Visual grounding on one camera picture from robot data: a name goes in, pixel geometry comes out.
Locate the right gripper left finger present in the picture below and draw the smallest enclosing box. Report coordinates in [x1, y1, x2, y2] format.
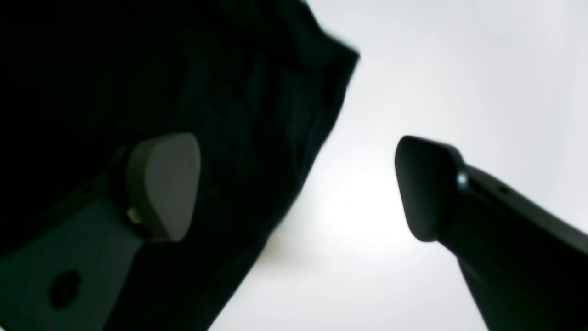
[0, 133, 202, 331]

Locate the black t-shirt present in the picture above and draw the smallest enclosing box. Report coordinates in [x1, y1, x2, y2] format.
[1, 0, 360, 331]

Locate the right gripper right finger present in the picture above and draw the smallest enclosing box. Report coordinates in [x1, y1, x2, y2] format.
[395, 136, 588, 331]

